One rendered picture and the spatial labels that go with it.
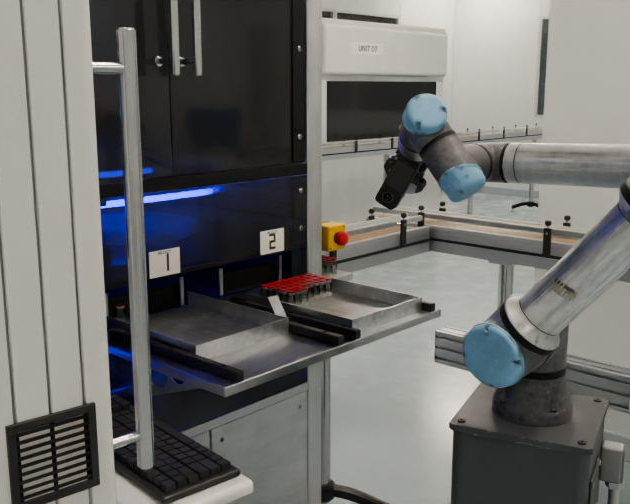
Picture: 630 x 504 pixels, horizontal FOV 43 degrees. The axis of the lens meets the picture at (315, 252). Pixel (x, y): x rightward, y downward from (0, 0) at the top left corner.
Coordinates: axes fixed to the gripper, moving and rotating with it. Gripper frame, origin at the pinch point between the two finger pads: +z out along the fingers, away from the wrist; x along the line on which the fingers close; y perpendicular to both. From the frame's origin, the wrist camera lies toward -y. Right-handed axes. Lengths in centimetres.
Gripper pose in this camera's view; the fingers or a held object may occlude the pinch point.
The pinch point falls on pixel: (400, 188)
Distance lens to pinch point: 174.7
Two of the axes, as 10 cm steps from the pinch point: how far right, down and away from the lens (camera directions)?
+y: 5.7, -7.9, 2.2
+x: -8.2, -5.5, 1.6
